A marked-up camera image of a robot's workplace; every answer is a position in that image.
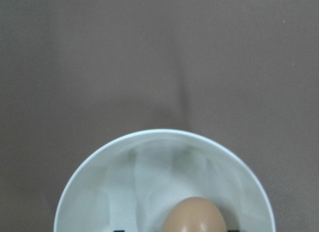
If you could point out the brown egg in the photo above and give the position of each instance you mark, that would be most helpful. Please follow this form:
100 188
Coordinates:
194 214

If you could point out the white round bowl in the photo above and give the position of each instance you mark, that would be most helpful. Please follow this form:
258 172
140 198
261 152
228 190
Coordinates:
133 182

